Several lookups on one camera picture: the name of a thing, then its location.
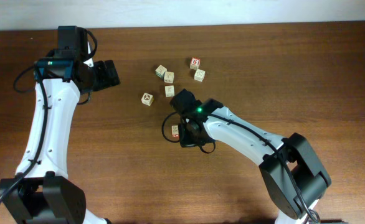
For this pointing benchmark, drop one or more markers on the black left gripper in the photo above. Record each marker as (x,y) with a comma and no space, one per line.
(104,80)

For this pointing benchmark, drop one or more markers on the wooden block red face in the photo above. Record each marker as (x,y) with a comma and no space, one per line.
(175,131)

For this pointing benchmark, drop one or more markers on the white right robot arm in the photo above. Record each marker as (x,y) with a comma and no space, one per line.
(293,174)

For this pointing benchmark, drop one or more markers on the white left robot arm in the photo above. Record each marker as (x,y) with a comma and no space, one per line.
(40,191)

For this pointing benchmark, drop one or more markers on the wooden block green N F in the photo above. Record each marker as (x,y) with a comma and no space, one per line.
(169,91)

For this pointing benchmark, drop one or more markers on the wooden block soccer ball A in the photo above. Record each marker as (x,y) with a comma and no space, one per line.
(147,99)

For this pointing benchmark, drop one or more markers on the wooden block green V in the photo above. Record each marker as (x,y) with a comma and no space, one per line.
(161,71)

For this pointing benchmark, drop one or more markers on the wooden block butterfly six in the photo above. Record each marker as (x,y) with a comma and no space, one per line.
(199,75)

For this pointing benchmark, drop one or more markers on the wooden block letter L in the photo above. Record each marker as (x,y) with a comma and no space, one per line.
(168,77)

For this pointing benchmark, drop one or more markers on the wooden block red six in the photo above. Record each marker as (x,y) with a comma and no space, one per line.
(195,63)

